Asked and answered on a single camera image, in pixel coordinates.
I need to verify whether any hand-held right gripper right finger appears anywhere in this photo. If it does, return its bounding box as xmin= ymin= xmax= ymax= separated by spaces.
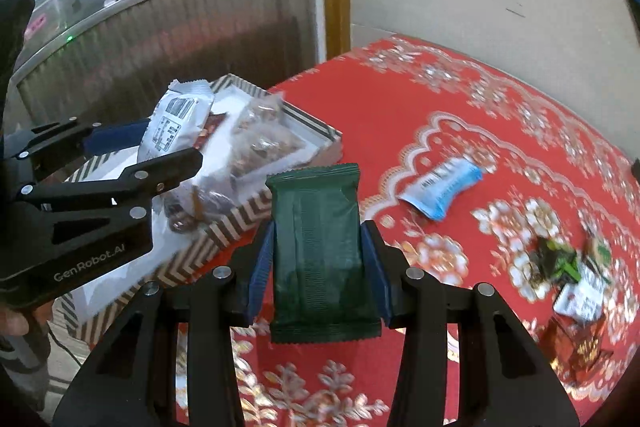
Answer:
xmin=360 ymin=220 xmax=581 ymax=427

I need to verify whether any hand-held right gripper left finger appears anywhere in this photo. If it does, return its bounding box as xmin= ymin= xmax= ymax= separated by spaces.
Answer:
xmin=52 ymin=221 xmax=277 ymax=427

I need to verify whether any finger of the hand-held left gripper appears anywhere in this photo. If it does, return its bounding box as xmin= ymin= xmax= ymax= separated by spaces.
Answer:
xmin=20 ymin=149 xmax=204 ymax=208
xmin=29 ymin=118 xmax=152 ymax=168

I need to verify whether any white barcode snack packet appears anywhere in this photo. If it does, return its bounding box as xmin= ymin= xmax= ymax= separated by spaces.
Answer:
xmin=137 ymin=79 xmax=216 ymax=168

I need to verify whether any dark green snack packet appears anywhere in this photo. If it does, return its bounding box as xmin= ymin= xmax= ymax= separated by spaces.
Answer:
xmin=265 ymin=163 xmax=383 ymax=345

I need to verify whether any clear bag of dark dates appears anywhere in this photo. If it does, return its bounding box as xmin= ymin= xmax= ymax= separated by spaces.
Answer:
xmin=162 ymin=184 xmax=237 ymax=234

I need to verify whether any striped gift box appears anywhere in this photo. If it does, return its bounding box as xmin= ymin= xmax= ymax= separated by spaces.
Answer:
xmin=60 ymin=73 xmax=344 ymax=350

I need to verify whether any dark red snack packet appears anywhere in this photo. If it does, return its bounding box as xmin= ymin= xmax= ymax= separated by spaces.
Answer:
xmin=200 ymin=112 xmax=227 ymax=142

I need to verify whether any blue white snack packet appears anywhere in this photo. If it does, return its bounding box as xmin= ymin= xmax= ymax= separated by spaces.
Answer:
xmin=399 ymin=158 xmax=484 ymax=223

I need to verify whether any clear bag of walnuts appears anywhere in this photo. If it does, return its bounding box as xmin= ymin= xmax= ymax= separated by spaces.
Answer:
xmin=235 ymin=94 xmax=287 ymax=132
xmin=229 ymin=127 xmax=307 ymax=182

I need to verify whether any red gold pyramid packet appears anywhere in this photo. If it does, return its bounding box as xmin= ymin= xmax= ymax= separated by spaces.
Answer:
xmin=541 ymin=317 xmax=617 ymax=385

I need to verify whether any person's left hand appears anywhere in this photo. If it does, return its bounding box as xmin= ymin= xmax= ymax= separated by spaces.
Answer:
xmin=0 ymin=308 xmax=32 ymax=337

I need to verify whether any ribbed metal door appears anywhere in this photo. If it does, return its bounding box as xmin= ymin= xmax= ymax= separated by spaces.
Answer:
xmin=10 ymin=0 xmax=323 ymax=152

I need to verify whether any red door sticker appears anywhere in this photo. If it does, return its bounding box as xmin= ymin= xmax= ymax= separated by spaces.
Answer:
xmin=24 ymin=16 xmax=50 ymax=38

